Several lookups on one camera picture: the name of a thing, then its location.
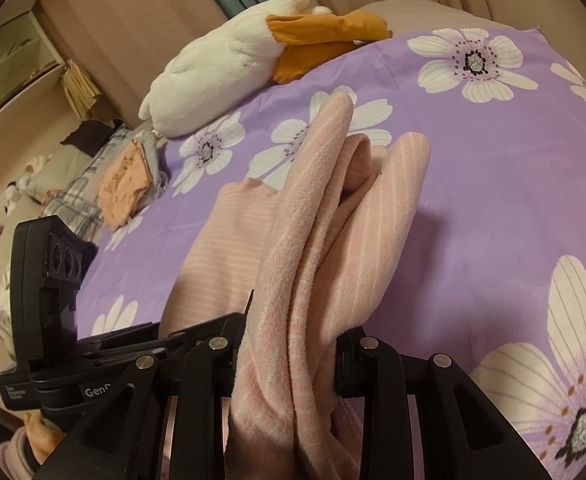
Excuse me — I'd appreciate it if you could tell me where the pink ribbed sweater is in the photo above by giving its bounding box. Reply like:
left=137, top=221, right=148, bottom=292
left=160, top=93, right=430, bottom=479

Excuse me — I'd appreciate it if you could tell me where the person's left hand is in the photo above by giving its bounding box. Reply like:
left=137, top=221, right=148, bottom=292
left=24, top=411, right=66, bottom=466

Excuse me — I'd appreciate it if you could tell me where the purple floral bed sheet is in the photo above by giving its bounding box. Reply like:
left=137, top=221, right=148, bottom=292
left=77, top=28, right=586, bottom=479

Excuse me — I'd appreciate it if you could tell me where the orange bear print garment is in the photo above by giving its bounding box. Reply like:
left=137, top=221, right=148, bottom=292
left=98, top=140, right=153, bottom=231

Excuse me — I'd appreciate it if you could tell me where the grey folded garment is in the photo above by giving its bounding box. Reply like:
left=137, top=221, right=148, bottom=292
left=136, top=130, right=168, bottom=209

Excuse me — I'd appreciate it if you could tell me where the white goose plush toy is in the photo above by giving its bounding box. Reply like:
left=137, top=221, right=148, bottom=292
left=139, top=0, right=392, bottom=138

